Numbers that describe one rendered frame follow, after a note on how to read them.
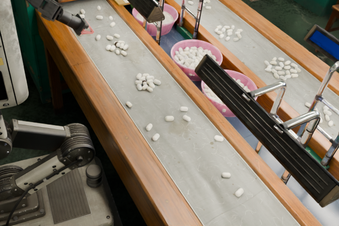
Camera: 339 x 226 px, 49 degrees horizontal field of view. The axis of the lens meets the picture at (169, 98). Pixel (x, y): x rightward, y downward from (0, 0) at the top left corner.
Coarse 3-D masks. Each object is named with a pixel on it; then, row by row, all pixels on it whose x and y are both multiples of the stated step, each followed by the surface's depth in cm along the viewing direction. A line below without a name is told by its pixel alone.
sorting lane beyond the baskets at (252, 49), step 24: (192, 0) 240; (216, 0) 243; (216, 24) 221; (240, 24) 224; (240, 48) 204; (264, 48) 207; (264, 72) 191; (288, 96) 178; (312, 96) 180; (336, 96) 182; (336, 120) 170
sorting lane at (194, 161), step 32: (96, 0) 227; (96, 32) 202; (128, 32) 205; (96, 64) 181; (128, 64) 184; (160, 64) 186; (128, 96) 167; (160, 96) 169; (160, 128) 155; (192, 128) 157; (160, 160) 142; (192, 160) 144; (224, 160) 146; (192, 192) 133; (224, 192) 135; (256, 192) 136; (224, 224) 125; (256, 224) 127; (288, 224) 128
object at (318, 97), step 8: (336, 64) 135; (328, 72) 137; (328, 80) 139; (320, 88) 142; (320, 96) 144; (312, 104) 148; (328, 104) 142; (336, 112) 139; (304, 128) 156; (320, 128) 149; (328, 136) 146; (336, 136) 142; (336, 144) 143; (312, 152) 157; (328, 152) 148; (320, 160) 154; (328, 160) 150; (328, 168) 152
